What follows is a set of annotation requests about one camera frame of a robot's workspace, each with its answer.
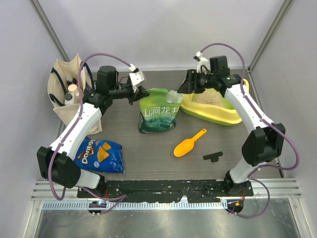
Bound green cat litter bag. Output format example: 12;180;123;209
138;88;184;134

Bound beige canvas tote bag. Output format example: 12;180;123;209
47;54;103;135

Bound yellow green litter box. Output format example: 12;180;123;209
181;93;242;126

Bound yellow plastic scoop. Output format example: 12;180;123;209
173;128;207;157

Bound grey capped bottle in tote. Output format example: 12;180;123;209
64;93;77;106

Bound clean litter pellets in box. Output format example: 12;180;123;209
192;89;234;110

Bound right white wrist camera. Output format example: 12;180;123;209
194;51;209;73

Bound white bottle in tote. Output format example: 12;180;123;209
68;84;80;98

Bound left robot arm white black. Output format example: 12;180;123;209
37;65;149;198

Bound aluminium rail frame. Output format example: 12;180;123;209
31;178;301;213

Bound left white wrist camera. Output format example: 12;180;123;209
129;64;146;93

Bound black bag clip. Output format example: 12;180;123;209
203;151;223;163

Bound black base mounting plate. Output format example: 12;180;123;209
89;179;254;203

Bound blue Doritos chip bag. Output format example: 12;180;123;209
74;137;125;174

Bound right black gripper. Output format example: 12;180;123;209
178;69;217;94

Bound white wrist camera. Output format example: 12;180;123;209
194;51;209;73
129;64;146;93

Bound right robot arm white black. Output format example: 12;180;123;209
177;52;285;196

